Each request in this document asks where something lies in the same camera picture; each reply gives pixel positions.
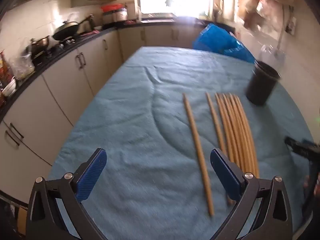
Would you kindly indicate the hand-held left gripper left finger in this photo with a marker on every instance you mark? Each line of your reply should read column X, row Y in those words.
column 92, row 172

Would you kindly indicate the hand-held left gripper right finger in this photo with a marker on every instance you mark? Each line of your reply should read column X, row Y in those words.
column 226, row 172

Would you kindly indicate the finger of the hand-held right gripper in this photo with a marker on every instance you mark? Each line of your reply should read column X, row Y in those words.
column 302, row 147

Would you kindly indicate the wooden chopstick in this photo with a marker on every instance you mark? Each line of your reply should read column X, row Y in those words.
column 197, row 150
column 213, row 116

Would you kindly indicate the bundle of wooden chopsticks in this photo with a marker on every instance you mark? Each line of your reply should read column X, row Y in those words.
column 236, row 130

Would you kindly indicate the dark cylindrical utensil holder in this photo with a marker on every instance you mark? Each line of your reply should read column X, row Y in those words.
column 260, row 87

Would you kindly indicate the person's right hand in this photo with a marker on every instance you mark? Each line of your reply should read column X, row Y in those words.
column 306, row 182

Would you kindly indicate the beige kitchen base cabinets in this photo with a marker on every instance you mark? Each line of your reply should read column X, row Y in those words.
column 62, row 92

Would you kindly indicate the light blue towel tablecloth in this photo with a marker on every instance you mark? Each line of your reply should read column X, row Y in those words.
column 150, row 105

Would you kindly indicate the clear glass pitcher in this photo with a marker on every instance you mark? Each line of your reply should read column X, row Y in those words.
column 272, row 55

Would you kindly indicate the white bowl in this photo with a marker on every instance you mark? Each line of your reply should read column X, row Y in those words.
column 9, row 87

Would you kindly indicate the clear bag of food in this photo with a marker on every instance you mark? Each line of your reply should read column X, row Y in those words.
column 22, row 66

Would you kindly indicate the gas stove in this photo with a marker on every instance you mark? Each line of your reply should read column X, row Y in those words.
column 60, row 46

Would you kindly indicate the black kitchen countertop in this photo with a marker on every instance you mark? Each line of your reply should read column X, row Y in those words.
column 82, row 42

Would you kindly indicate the blue plastic bag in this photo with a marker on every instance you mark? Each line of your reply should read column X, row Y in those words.
column 220, row 40

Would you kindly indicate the red food package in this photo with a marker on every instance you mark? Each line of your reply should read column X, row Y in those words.
column 5, row 67

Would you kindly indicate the steel pot with lid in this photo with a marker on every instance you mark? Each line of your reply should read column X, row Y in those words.
column 38, row 45

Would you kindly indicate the pink rag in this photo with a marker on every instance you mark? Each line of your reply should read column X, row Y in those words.
column 130, row 21
column 91, row 33

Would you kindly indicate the clear plastic bag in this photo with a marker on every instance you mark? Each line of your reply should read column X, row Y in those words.
column 270, row 8

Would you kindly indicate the dark wok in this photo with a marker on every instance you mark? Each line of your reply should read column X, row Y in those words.
column 67, row 30

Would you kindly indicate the brown paper bag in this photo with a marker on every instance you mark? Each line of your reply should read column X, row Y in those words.
column 247, row 12

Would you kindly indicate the steel countertop appliance box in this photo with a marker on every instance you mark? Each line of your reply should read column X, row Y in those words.
column 115, row 16

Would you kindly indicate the white cutting board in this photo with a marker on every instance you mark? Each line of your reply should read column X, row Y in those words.
column 228, row 7

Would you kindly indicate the red plastic basin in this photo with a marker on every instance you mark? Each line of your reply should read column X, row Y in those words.
column 112, row 7

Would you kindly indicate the green cloth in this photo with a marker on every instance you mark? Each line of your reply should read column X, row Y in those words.
column 169, row 2

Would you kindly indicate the wall socket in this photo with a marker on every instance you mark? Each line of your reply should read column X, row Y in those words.
column 291, row 25

